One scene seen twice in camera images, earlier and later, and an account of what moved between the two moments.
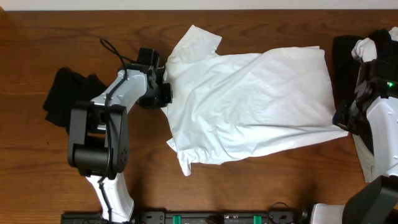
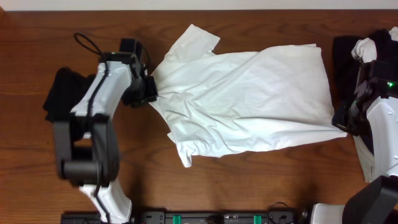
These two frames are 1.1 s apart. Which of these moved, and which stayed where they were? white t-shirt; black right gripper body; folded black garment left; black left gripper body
Moved: black left gripper body
Stayed: black right gripper body; folded black garment left; white t-shirt
